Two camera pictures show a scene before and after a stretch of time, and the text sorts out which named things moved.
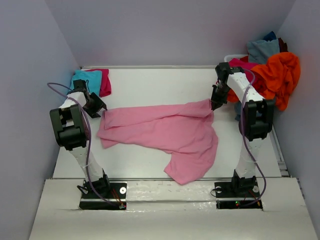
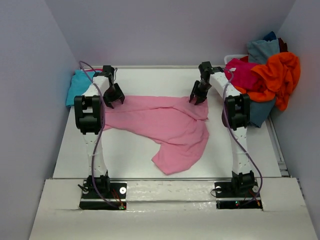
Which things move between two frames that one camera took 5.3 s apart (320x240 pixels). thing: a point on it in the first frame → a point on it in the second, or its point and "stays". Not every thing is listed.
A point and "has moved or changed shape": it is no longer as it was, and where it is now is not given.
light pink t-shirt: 186,131 has moved or changed shape
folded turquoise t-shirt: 92,78 stays
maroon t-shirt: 283,46 stays
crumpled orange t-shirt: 275,79 stays
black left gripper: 92,112 → 119,94
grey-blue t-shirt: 258,51 stays
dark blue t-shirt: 270,36 stays
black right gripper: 217,102 → 202,96
